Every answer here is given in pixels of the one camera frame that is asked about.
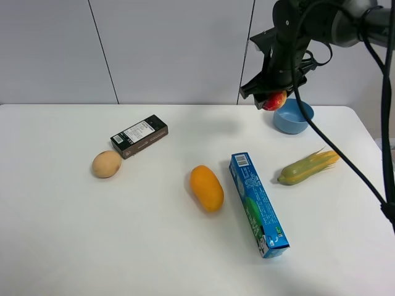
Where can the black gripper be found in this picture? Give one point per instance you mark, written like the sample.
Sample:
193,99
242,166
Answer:
276,70

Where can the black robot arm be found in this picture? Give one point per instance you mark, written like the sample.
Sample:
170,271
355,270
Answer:
296,24

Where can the blue bowl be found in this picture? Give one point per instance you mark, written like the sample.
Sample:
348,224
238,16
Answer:
289,119

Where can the green yellow corn cob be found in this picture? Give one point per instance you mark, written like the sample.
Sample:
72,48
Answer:
302,169

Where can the orange mango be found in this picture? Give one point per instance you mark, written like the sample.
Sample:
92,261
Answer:
207,188

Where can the long blue carton box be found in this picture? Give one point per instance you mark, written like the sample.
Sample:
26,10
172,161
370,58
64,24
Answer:
266,228

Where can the black rectangular box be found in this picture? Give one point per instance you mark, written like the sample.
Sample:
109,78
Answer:
139,136

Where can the tan potato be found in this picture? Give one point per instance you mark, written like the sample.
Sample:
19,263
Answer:
106,164

